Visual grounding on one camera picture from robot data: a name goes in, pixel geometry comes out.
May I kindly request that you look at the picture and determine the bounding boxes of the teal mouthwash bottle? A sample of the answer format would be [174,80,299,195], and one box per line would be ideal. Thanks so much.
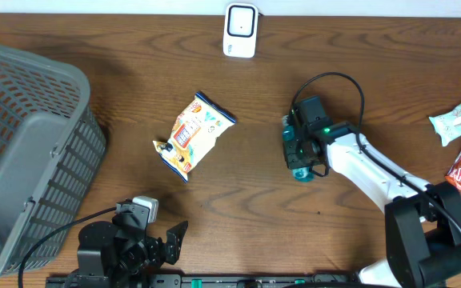
[282,125,314,182]

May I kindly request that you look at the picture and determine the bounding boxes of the yellow snack bag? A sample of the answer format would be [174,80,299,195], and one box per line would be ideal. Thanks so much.
[153,91,236,182]

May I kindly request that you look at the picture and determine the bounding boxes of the light teal wipes packet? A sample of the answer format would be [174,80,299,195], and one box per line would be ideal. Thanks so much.
[429,103,461,146]

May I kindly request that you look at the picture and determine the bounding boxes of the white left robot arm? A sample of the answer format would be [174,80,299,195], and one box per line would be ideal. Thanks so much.
[75,199,188,288]

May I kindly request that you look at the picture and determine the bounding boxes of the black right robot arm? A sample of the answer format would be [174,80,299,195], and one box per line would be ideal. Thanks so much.
[282,96,461,287]

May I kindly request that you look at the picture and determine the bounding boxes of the white barcode scanner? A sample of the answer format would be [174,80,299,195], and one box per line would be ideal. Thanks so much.
[222,2,259,58]

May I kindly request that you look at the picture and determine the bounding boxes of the grey plastic basket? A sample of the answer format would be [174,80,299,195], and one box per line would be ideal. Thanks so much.
[0,45,106,276]

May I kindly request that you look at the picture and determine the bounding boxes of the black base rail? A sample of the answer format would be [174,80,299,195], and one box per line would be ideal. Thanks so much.
[46,272,447,288]

